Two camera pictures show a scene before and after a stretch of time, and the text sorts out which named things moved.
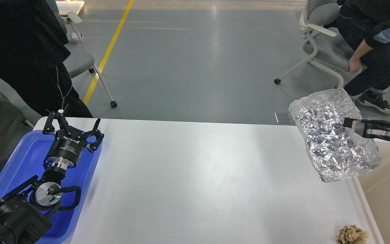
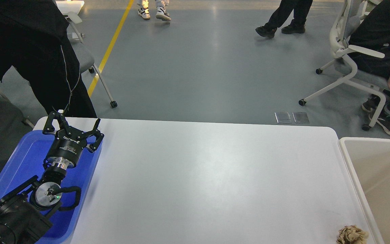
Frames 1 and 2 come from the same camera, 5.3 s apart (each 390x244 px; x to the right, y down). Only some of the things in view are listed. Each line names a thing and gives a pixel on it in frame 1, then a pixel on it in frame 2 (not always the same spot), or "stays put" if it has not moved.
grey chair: (315, 15) to (343, 24)
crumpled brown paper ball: (352, 234) stays put
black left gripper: (66, 149) stays put
